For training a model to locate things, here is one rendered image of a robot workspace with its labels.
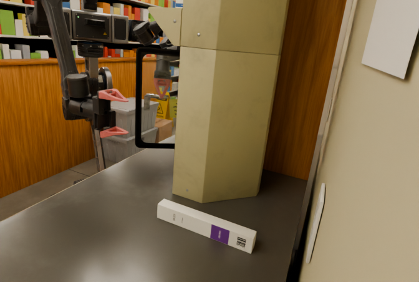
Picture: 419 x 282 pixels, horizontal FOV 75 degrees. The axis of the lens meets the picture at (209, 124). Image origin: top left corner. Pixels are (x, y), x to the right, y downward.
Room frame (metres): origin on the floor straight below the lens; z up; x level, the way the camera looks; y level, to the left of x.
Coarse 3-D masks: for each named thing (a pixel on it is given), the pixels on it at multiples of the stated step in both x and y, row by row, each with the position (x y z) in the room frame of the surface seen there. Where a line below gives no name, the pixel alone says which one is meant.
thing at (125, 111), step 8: (112, 104) 3.00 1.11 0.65; (120, 104) 3.04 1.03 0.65; (128, 104) 3.07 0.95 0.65; (120, 112) 2.80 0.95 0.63; (128, 112) 2.79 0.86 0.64; (120, 120) 2.82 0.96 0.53; (128, 120) 2.82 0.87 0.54; (104, 128) 2.93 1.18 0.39; (128, 128) 2.83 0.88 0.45; (120, 136) 2.85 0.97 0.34; (128, 136) 2.85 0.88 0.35
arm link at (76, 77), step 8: (72, 80) 0.79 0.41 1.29; (80, 80) 0.80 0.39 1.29; (72, 88) 0.80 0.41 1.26; (80, 88) 0.80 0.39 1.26; (88, 88) 0.83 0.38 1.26; (64, 96) 0.87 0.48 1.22; (72, 96) 0.80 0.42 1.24; (80, 96) 0.80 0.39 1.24; (88, 96) 0.88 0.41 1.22; (64, 104) 0.85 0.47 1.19
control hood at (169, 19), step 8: (152, 8) 0.84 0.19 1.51; (160, 8) 0.83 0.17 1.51; (168, 8) 0.82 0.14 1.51; (176, 8) 0.81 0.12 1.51; (160, 16) 0.83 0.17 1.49; (168, 16) 0.82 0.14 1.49; (176, 16) 0.81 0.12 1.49; (160, 24) 0.83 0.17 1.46; (168, 24) 0.82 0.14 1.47; (176, 24) 0.81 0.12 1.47; (168, 32) 0.81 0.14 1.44; (176, 32) 0.80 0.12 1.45; (176, 40) 0.80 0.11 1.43
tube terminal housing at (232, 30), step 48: (192, 0) 0.79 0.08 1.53; (240, 0) 0.78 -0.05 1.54; (288, 0) 0.85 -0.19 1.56; (192, 48) 0.78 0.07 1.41; (240, 48) 0.78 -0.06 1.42; (192, 96) 0.78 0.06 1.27; (240, 96) 0.79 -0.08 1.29; (192, 144) 0.78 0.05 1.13; (240, 144) 0.80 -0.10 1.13; (192, 192) 0.77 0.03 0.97; (240, 192) 0.81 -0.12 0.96
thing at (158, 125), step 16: (160, 48) 1.05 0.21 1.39; (144, 64) 1.04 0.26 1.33; (160, 64) 1.05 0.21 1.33; (176, 64) 1.06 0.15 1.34; (144, 80) 1.04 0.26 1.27; (160, 80) 1.05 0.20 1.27; (176, 80) 1.06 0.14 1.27; (160, 96) 1.05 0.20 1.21; (176, 96) 1.06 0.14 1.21; (144, 112) 1.04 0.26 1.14; (160, 112) 1.05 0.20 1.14; (176, 112) 1.06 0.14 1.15; (144, 128) 1.04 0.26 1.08; (160, 128) 1.05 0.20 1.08
